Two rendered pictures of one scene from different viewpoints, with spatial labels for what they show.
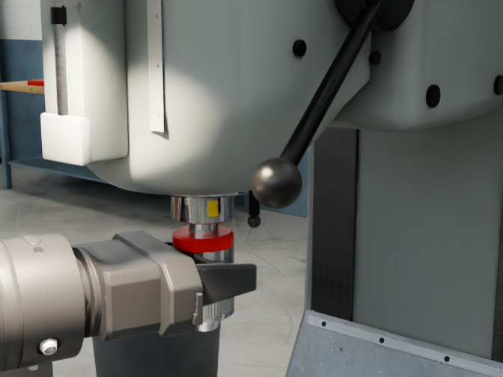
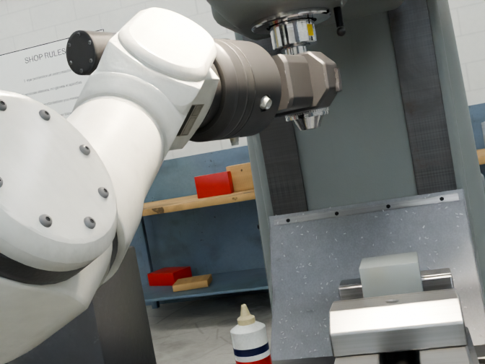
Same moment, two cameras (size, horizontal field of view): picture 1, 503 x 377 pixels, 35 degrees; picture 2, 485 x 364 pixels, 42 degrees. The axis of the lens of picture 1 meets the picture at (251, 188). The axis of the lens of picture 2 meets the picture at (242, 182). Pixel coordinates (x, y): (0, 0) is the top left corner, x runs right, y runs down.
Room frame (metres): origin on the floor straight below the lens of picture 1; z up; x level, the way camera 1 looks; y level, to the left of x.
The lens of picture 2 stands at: (0.00, 0.37, 1.18)
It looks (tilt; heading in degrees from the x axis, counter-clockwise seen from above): 3 degrees down; 338
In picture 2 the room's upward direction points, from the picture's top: 10 degrees counter-clockwise
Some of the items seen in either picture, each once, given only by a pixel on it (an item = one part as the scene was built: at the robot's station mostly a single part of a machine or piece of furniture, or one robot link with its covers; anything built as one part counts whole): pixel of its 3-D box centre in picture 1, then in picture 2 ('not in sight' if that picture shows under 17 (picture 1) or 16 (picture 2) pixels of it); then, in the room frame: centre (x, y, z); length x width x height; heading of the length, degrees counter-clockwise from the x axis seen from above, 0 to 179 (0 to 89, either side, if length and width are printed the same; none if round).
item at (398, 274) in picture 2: not in sight; (392, 287); (0.56, -0.01, 1.01); 0.06 x 0.05 x 0.06; 53
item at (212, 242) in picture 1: (203, 237); not in sight; (0.59, 0.04, 1.26); 0.05 x 0.05 x 0.01
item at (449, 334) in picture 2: not in sight; (395, 321); (0.51, 0.02, 0.99); 0.12 x 0.06 x 0.04; 53
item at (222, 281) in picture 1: (221, 283); not in sight; (0.57, 0.02, 1.24); 0.06 x 0.02 x 0.03; 121
